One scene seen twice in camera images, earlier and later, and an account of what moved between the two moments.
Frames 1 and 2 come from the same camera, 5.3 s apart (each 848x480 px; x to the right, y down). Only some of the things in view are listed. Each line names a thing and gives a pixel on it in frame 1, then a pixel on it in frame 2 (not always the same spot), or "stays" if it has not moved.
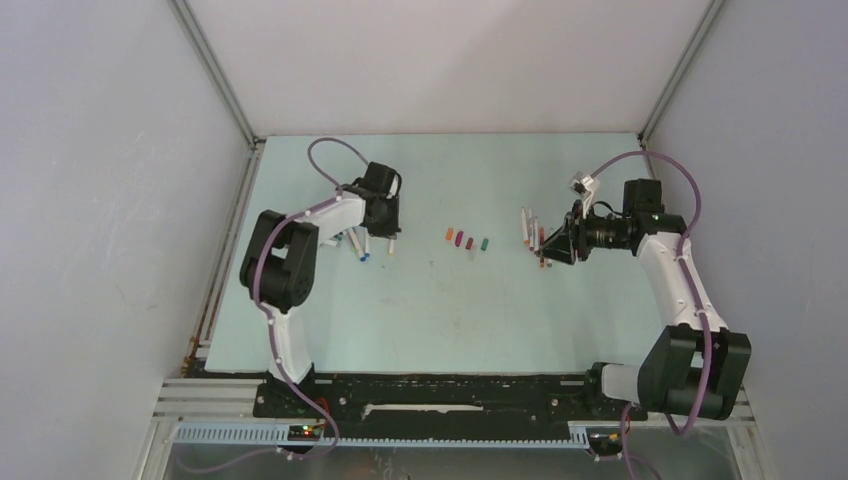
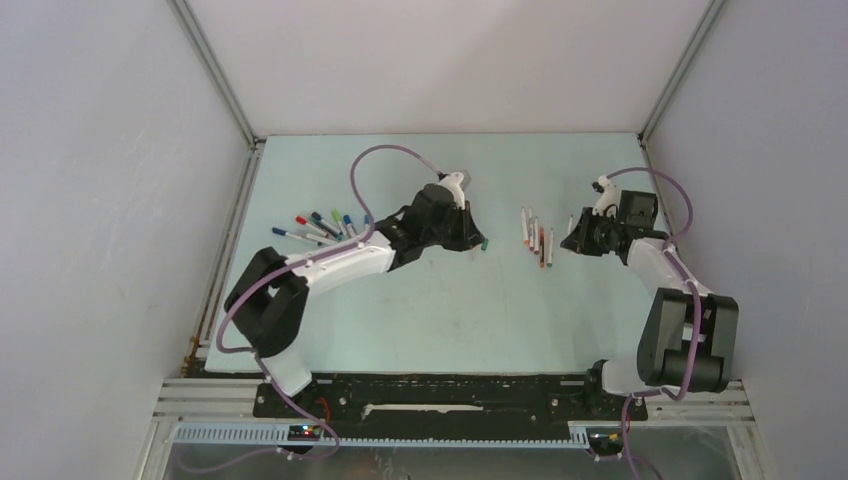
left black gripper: (391, 227) → (468, 237)
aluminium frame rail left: (225, 261) stays
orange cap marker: (525, 228) stays
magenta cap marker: (531, 230) stays
